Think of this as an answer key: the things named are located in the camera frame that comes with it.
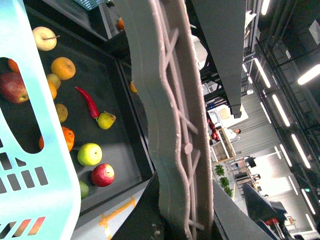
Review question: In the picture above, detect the grey basket handle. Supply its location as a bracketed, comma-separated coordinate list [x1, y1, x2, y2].
[115, 0, 214, 240]

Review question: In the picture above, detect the light blue shopping basket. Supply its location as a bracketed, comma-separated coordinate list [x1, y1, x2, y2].
[0, 0, 81, 240]

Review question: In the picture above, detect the yellow pear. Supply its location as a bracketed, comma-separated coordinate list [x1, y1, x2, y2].
[97, 112, 117, 130]

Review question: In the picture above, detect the red chili pepper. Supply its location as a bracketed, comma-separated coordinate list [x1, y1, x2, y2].
[74, 86, 100, 122]

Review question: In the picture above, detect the green apple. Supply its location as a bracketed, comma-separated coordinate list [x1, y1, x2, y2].
[77, 143, 103, 166]

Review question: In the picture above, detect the red apple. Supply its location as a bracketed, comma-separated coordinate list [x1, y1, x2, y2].
[91, 163, 115, 187]

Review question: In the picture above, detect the small blue basket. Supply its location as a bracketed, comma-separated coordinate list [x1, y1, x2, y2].
[74, 0, 110, 11]

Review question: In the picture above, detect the white pear with stem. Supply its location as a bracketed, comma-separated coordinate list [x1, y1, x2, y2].
[32, 26, 60, 52]

